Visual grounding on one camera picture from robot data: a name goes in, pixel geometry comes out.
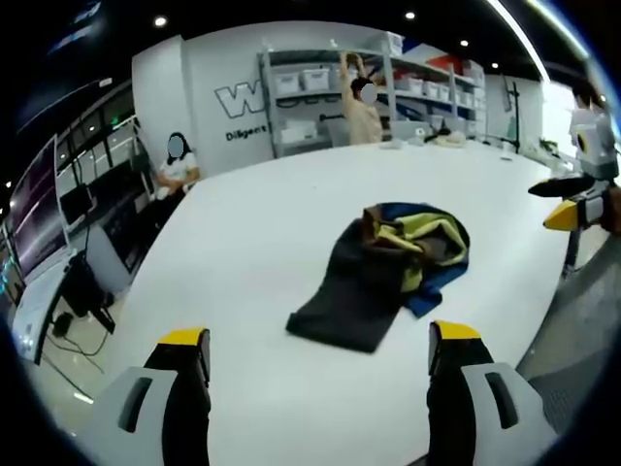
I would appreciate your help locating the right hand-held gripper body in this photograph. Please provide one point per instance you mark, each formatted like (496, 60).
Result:
(593, 145)

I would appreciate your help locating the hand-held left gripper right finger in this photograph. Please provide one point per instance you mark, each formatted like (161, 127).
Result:
(485, 412)

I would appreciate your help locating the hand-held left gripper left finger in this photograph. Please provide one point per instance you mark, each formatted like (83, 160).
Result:
(145, 412)

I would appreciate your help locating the multicoloured garment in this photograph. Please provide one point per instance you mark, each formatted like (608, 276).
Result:
(383, 272)

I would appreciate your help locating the thin black stand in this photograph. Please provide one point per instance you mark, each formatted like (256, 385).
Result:
(573, 252)

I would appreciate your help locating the black tripod stand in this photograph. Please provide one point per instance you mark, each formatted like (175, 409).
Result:
(516, 116)

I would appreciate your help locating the pile of light cloth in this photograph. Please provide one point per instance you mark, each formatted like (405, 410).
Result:
(448, 139)

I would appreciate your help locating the black office chair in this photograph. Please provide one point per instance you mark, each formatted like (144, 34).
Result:
(87, 291)

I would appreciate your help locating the white side desk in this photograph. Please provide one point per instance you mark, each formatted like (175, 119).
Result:
(36, 310)

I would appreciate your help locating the row of white storage boxes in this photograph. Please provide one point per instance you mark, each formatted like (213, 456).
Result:
(427, 87)

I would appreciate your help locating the large display screen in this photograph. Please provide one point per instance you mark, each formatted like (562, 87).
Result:
(39, 213)

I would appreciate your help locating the grey metal shelving rack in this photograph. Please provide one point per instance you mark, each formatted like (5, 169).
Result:
(271, 102)

